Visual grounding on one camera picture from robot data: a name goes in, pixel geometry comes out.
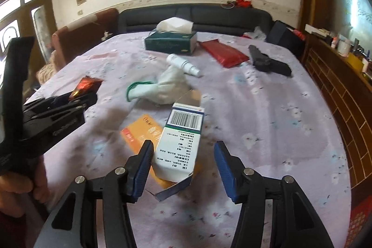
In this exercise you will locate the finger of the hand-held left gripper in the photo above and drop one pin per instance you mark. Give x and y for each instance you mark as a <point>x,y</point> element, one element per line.
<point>64,98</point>
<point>58,114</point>

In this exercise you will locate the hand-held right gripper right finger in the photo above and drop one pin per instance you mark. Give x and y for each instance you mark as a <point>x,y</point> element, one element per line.
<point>227,176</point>

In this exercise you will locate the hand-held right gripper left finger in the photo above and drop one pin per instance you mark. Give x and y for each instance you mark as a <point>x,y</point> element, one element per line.
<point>141,174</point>

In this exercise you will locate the red snack wrapper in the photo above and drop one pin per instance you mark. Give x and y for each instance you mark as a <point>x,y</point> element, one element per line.
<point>87,83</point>

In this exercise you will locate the white barcode medicine box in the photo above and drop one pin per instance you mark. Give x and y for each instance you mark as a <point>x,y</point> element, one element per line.
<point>177,149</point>

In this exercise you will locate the person's left hand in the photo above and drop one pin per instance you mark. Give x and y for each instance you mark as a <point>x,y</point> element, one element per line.
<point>17,187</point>

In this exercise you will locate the patterned cushion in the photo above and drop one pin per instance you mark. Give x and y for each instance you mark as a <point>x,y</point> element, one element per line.
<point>46,70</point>

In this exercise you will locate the orange flat box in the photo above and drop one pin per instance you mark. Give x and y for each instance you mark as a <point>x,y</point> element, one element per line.
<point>139,129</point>

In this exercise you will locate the brown armchair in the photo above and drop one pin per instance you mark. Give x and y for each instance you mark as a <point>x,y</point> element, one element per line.
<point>78,41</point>

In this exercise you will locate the white charger plug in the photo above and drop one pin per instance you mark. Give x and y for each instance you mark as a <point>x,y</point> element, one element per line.
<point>107,35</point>

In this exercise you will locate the white glove with green cuff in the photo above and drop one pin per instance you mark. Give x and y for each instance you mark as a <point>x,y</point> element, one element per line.
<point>168,85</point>

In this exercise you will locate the wooden door with glass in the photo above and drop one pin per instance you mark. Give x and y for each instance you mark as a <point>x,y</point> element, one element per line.
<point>26,5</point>

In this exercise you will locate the white spray bottle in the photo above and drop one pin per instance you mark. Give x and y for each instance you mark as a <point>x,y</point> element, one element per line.
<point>180,62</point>

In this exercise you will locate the green tissue box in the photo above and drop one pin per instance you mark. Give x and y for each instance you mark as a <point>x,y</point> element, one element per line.
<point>168,43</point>

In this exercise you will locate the black toy pistol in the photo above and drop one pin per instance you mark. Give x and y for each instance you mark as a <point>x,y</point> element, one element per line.
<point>267,62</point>

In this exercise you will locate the red flat pouch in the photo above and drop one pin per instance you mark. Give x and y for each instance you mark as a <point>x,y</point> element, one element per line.
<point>223,53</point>

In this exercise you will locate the wooden cabinet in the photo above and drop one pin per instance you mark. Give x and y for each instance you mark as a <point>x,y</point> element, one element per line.
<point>334,85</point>

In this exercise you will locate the grey plastic bag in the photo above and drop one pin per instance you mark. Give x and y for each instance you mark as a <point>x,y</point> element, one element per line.
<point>255,33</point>

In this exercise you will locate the dark shopping bag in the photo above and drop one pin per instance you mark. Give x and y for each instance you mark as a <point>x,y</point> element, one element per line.
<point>279,33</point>

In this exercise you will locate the dark sofa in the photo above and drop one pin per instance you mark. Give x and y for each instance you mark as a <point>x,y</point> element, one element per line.
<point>218,20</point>

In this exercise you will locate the yellow box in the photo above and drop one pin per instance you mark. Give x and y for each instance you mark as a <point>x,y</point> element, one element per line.
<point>355,62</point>

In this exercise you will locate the stack of books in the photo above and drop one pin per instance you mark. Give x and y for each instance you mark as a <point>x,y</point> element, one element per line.
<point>316,29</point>

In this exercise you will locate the red cloth bundle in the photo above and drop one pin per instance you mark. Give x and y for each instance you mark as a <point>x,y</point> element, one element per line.
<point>243,3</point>

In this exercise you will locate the white jar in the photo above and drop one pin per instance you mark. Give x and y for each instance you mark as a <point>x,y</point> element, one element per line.
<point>343,46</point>

